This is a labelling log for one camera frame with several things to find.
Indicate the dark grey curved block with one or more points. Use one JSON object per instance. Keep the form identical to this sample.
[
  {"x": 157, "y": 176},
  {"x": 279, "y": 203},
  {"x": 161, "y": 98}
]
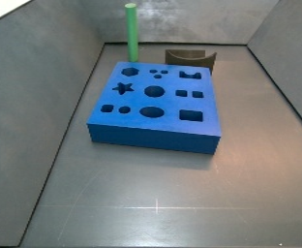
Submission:
[{"x": 186, "y": 57}]

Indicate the blue foam shape board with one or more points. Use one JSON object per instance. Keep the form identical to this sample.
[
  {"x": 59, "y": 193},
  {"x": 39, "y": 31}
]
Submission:
[{"x": 157, "y": 106}]

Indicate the green oval peg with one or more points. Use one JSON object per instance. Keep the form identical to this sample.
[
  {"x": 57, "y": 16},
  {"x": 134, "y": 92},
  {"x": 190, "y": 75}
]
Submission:
[{"x": 131, "y": 31}]

